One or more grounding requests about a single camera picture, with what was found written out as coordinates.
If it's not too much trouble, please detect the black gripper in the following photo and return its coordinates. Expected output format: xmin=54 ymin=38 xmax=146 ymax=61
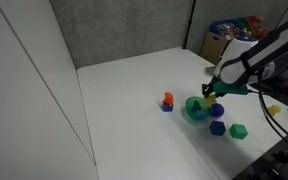
xmin=201 ymin=75 xmax=221 ymax=100

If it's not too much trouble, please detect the teal toy piece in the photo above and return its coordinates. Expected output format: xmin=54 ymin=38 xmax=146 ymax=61
xmin=190 ymin=100 xmax=203 ymax=115

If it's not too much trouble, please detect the light blue toy piece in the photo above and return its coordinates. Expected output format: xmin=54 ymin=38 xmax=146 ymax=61
xmin=195 ymin=110 xmax=209 ymax=118

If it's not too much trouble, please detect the green plastic bowl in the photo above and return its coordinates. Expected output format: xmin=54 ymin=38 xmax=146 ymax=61
xmin=184 ymin=96 xmax=213 ymax=122

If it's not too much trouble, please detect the orange toy figure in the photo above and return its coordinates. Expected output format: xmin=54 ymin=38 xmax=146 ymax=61
xmin=161 ymin=91 xmax=175 ymax=107

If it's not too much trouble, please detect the yellow duck toy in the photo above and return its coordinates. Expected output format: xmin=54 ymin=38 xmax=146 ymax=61
xmin=267 ymin=104 xmax=282 ymax=118

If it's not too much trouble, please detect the purple ball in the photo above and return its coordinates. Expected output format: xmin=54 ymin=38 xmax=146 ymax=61
xmin=210 ymin=102 xmax=225 ymax=119

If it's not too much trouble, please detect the gray folded cloth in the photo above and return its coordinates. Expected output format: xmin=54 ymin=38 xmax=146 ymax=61
xmin=205 ymin=65 xmax=219 ymax=78

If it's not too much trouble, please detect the dark blue hexagonal block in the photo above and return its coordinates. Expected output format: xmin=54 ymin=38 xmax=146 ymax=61
xmin=209 ymin=120 xmax=227 ymax=137

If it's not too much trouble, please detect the small blue cube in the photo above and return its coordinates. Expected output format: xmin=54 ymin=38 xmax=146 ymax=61
xmin=161 ymin=103 xmax=174 ymax=113

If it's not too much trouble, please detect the green block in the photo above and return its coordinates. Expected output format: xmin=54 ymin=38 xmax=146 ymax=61
xmin=229 ymin=123 xmax=249 ymax=140

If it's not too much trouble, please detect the brown cardboard box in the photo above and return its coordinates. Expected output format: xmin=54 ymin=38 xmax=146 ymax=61
xmin=200 ymin=31 xmax=228 ymax=66

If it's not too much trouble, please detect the cardboard box with snacks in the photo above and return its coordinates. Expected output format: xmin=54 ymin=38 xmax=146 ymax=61
xmin=209 ymin=15 xmax=272 ymax=43

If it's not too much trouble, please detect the black vertical pole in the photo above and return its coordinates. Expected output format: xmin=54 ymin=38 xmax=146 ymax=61
xmin=182 ymin=0 xmax=197 ymax=50

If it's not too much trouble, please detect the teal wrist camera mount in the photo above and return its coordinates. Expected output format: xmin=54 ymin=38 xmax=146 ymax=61
xmin=212 ymin=80 xmax=249 ymax=97

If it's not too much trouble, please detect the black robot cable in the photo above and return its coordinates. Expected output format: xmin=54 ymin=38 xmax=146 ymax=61
xmin=256 ymin=71 xmax=288 ymax=149

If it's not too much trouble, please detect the black equipment frame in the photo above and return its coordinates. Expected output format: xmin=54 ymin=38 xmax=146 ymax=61
xmin=233 ymin=124 xmax=288 ymax=180

